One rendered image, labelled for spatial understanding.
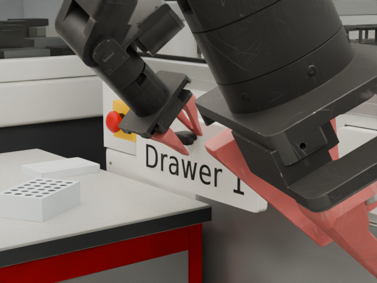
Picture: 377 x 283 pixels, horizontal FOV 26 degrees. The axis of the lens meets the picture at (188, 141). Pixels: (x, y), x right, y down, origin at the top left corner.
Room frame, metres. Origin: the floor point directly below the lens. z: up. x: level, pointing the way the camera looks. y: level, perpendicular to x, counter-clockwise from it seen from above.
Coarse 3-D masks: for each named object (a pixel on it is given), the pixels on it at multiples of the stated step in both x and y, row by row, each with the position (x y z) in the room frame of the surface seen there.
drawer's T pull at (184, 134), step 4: (176, 132) 1.17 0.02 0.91; (180, 132) 1.17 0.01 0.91; (184, 132) 1.17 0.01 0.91; (188, 132) 1.17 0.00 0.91; (180, 136) 1.14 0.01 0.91; (184, 136) 1.13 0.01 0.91; (188, 136) 1.13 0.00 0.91; (192, 136) 1.16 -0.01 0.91; (196, 136) 1.16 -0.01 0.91; (180, 140) 1.14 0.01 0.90; (184, 140) 1.13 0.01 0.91; (188, 140) 1.13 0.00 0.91; (192, 140) 1.13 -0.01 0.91; (184, 144) 1.13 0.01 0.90; (188, 144) 1.13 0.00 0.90
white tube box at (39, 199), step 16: (0, 192) 1.26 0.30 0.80; (16, 192) 1.26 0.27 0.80; (32, 192) 1.27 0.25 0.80; (48, 192) 1.26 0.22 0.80; (64, 192) 1.29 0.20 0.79; (0, 208) 1.25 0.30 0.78; (16, 208) 1.24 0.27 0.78; (32, 208) 1.23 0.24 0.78; (48, 208) 1.24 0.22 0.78; (64, 208) 1.28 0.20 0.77
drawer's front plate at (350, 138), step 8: (344, 128) 1.11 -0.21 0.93; (352, 128) 1.10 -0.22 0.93; (360, 128) 1.10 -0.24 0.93; (344, 136) 1.10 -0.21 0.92; (352, 136) 1.09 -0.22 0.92; (360, 136) 1.08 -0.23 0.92; (368, 136) 1.07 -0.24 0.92; (344, 144) 1.10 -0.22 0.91; (352, 144) 1.09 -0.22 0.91; (360, 144) 1.08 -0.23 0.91; (344, 152) 1.10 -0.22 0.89; (376, 208) 1.06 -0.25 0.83
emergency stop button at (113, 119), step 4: (112, 112) 1.48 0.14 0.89; (116, 112) 1.48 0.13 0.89; (108, 116) 1.48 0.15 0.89; (112, 116) 1.47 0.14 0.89; (116, 116) 1.47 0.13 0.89; (120, 116) 1.47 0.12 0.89; (108, 120) 1.48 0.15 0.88; (112, 120) 1.47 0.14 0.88; (116, 120) 1.47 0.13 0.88; (120, 120) 1.47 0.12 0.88; (108, 124) 1.48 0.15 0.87; (112, 124) 1.47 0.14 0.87; (116, 124) 1.47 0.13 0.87; (108, 128) 1.48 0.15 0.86; (112, 128) 1.47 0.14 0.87; (116, 128) 1.47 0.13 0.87; (112, 132) 1.48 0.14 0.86; (116, 132) 1.48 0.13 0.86
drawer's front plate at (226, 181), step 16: (176, 128) 1.20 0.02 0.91; (208, 128) 1.14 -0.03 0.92; (224, 128) 1.12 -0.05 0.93; (144, 144) 1.27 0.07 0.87; (160, 144) 1.24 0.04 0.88; (192, 144) 1.17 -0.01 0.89; (144, 160) 1.27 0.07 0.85; (160, 160) 1.24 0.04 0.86; (192, 160) 1.17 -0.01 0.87; (208, 160) 1.14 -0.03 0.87; (144, 176) 1.27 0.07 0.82; (160, 176) 1.24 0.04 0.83; (176, 176) 1.20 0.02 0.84; (208, 176) 1.14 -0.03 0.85; (224, 176) 1.12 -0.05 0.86; (192, 192) 1.17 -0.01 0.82; (208, 192) 1.14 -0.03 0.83; (224, 192) 1.12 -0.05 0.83; (256, 208) 1.06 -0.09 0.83
